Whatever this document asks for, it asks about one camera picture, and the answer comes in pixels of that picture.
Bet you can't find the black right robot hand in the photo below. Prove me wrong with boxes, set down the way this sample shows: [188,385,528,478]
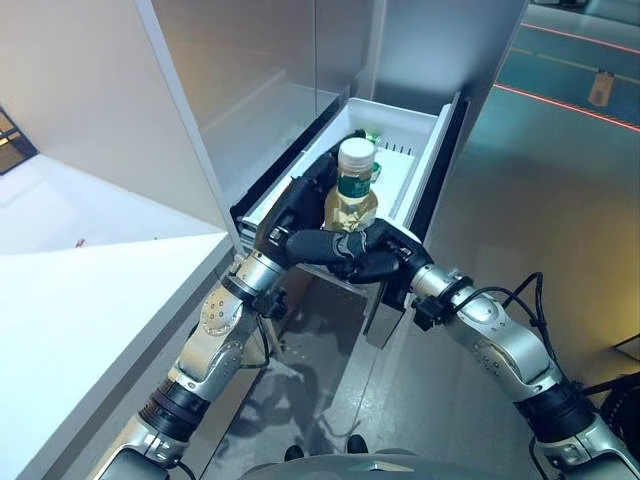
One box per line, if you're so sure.
[327,217,435,306]

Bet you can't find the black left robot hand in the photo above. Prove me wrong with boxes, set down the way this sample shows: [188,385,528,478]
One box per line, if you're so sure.
[257,149,371,274]

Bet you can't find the tea bottle with white cap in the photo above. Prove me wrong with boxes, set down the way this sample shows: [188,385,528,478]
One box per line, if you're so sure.
[323,137,379,235]

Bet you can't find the white fridge drawer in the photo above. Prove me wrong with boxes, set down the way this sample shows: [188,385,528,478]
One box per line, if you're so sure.
[229,92,501,351]

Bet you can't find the stainless steel fridge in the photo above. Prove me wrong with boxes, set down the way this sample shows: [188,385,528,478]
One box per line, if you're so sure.
[133,0,530,261]

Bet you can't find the grey robot torso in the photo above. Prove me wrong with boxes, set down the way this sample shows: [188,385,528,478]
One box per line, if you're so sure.
[239,447,436,480]

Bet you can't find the white tall side panel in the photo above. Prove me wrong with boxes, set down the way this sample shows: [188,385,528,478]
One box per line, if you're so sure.
[0,0,226,246]

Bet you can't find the white counter cabinet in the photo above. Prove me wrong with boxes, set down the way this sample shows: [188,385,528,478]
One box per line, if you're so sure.
[0,152,241,480]

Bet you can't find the brown cardboard tag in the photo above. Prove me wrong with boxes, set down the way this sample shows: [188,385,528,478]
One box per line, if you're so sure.
[588,69,615,106]

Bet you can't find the black framed glowing window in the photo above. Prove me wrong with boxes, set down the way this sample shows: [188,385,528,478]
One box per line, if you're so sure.
[0,107,39,176]

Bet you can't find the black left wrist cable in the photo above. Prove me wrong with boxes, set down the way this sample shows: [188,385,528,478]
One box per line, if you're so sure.
[234,288,290,371]

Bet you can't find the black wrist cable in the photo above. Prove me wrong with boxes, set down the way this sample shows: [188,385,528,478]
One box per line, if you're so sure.
[412,272,640,401]
[234,288,290,371]

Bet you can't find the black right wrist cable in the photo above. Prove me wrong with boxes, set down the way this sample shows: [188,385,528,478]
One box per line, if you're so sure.
[412,272,640,401]

